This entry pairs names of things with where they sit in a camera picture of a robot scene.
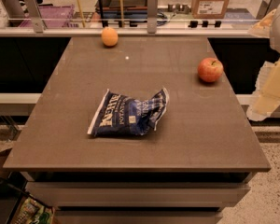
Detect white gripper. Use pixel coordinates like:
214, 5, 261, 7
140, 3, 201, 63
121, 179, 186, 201
246, 4, 280, 121

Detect blue potato chip bag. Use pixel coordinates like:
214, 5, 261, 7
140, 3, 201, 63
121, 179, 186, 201
88, 88, 169, 137

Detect red apple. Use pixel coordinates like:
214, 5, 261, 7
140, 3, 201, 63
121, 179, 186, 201
197, 58, 223, 83

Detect cardboard box with label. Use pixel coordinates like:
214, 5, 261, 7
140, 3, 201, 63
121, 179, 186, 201
191, 0, 230, 19

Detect orange fruit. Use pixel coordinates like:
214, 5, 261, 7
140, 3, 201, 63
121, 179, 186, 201
101, 27, 119, 47

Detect purple plastic crate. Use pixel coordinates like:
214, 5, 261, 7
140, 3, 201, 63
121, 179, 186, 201
20, 5, 74, 28

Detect grey metal railing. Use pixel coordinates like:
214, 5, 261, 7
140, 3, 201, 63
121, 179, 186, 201
0, 0, 280, 38

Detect upper grey drawer front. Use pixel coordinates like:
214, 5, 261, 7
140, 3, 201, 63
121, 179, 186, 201
26, 182, 250, 208

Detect grey drawer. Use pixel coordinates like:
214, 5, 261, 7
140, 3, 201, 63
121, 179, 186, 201
56, 211, 222, 224
26, 182, 250, 208

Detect lower grey drawer front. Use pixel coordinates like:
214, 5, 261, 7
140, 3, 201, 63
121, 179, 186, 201
56, 211, 222, 224

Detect snack box on floor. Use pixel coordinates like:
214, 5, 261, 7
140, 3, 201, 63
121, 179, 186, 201
8, 198, 59, 224

